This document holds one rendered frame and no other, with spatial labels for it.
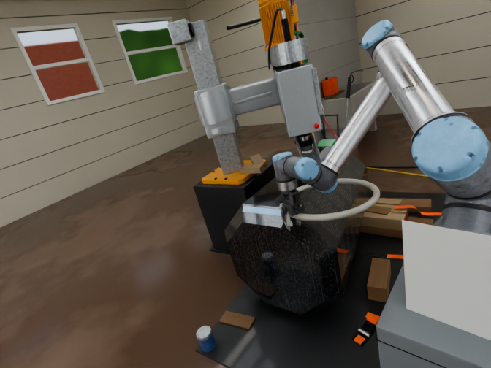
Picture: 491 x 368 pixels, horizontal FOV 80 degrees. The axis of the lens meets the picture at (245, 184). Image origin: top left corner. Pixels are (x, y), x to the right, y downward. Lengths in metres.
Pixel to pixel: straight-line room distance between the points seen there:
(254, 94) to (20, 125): 5.47
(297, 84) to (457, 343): 1.48
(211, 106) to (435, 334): 2.08
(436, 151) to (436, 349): 0.53
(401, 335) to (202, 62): 2.22
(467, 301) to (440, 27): 5.91
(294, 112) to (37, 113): 6.05
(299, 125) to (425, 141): 1.20
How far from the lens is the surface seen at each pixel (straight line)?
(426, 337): 1.05
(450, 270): 0.95
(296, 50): 1.90
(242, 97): 2.57
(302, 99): 1.94
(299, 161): 1.19
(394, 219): 2.76
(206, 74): 2.57
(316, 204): 1.86
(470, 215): 0.97
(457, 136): 0.85
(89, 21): 8.10
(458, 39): 6.60
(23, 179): 7.21
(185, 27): 2.52
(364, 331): 2.08
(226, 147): 2.64
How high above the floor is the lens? 1.65
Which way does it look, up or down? 22 degrees down
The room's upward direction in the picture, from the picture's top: 15 degrees counter-clockwise
